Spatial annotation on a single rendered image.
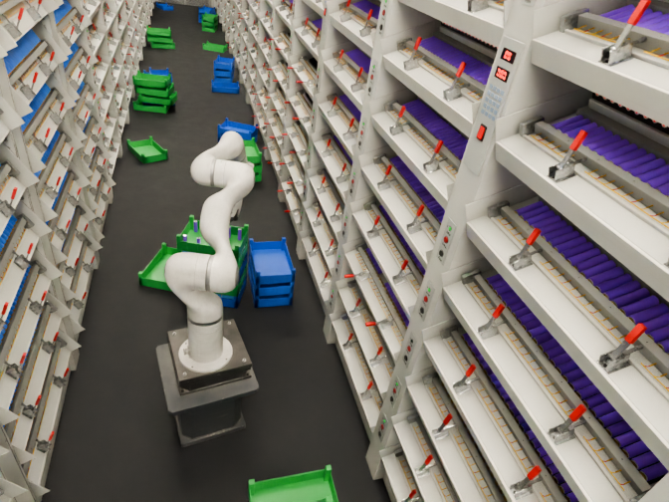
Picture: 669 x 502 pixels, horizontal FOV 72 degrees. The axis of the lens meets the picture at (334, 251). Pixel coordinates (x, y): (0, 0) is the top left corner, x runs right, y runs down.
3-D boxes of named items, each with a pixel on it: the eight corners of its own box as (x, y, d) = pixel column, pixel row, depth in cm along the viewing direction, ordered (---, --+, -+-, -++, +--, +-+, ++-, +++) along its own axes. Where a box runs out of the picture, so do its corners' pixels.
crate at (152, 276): (176, 292, 244) (175, 280, 240) (138, 285, 245) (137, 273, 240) (197, 260, 269) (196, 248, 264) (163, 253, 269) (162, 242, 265)
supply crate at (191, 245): (176, 249, 222) (175, 236, 217) (190, 227, 239) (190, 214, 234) (238, 259, 222) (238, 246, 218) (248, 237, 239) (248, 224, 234)
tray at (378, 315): (397, 370, 154) (393, 353, 148) (346, 260, 200) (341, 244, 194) (453, 349, 155) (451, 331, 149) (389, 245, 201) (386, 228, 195)
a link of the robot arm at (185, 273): (219, 328, 155) (219, 270, 142) (162, 323, 153) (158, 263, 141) (226, 305, 165) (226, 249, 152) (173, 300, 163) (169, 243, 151)
